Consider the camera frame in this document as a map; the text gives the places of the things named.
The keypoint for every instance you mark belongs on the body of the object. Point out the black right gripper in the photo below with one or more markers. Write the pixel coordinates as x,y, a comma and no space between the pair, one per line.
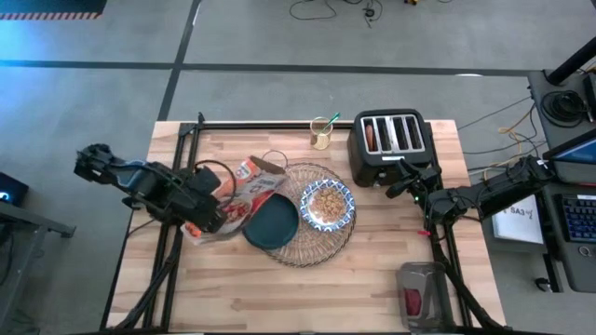
423,179

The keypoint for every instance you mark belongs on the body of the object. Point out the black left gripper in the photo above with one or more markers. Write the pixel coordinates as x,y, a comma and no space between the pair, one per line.
202,188

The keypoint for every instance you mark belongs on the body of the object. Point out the orange cereal box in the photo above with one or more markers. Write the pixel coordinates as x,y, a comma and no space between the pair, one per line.
253,186

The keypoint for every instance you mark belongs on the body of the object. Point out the dark green round plate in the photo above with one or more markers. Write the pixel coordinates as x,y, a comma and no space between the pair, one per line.
272,223

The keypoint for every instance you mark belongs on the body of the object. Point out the amber glass cup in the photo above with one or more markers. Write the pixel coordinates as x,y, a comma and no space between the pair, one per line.
320,140

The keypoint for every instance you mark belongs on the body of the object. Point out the blue patterned white bowl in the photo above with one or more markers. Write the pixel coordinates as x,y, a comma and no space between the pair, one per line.
307,209

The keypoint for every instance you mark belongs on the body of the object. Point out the round woven wicker placemat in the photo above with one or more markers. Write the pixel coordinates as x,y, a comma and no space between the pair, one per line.
307,249

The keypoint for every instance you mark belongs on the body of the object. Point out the small red cup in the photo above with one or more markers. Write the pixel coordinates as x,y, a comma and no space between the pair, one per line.
412,302

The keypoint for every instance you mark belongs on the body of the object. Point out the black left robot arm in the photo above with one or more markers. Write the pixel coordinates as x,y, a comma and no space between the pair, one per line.
139,183

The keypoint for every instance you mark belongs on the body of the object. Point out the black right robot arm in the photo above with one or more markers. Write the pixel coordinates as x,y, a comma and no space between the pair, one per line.
493,191

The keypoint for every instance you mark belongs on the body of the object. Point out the black four-slot toaster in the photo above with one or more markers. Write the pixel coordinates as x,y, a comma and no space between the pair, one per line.
372,165

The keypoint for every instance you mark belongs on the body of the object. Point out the brown cereal pieces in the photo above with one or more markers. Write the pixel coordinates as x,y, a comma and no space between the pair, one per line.
328,205

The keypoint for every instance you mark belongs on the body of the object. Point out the white paper sheet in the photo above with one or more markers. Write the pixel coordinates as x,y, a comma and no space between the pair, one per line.
519,221

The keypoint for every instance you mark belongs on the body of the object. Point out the grey side desk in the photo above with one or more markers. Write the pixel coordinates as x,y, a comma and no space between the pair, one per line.
540,130

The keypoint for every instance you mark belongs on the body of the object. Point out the laptop screen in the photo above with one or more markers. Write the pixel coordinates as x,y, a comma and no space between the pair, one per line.
575,153

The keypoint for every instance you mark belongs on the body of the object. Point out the small black floor object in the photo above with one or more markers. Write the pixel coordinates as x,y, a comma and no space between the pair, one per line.
542,284

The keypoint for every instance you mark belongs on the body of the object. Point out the grey metal stand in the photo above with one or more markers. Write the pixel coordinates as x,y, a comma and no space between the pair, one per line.
28,221

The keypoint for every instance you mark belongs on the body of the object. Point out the grey laptop base with keyboard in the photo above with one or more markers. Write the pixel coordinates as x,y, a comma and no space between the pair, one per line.
575,260

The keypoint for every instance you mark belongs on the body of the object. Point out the black pole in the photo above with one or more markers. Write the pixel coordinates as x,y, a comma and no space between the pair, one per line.
570,62

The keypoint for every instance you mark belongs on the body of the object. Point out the black device with blue light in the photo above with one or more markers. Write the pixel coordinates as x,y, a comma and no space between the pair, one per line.
11,188

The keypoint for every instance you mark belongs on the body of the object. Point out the dark mat with hazard stripes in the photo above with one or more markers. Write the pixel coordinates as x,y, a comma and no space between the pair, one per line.
51,7

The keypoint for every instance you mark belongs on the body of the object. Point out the black aluminium table frame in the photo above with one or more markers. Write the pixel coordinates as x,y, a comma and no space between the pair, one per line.
279,124

